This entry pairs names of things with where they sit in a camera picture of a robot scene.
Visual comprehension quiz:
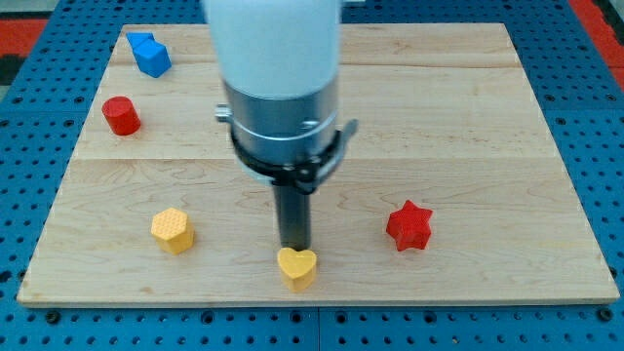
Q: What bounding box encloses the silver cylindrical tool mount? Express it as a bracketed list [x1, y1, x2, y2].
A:
[215, 80, 359, 195]

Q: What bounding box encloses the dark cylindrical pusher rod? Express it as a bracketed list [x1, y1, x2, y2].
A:
[273, 186, 311, 251]

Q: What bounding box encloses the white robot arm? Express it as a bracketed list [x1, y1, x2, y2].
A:
[202, 0, 358, 251]

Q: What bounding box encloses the yellow heart block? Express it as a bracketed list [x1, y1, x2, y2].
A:
[277, 248, 318, 293]

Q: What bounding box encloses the red star block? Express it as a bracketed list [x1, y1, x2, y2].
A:
[386, 200, 433, 252]

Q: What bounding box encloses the yellow hexagon block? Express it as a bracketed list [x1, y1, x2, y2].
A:
[150, 208, 195, 254]

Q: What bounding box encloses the wooden board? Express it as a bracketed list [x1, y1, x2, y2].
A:
[18, 23, 620, 308]

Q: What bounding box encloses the blue cube block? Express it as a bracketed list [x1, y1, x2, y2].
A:
[133, 40, 172, 78]

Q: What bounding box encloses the red cylinder block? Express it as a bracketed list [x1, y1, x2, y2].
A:
[101, 96, 141, 136]

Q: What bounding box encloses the blue flat block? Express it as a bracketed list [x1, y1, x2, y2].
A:
[126, 32, 154, 50]

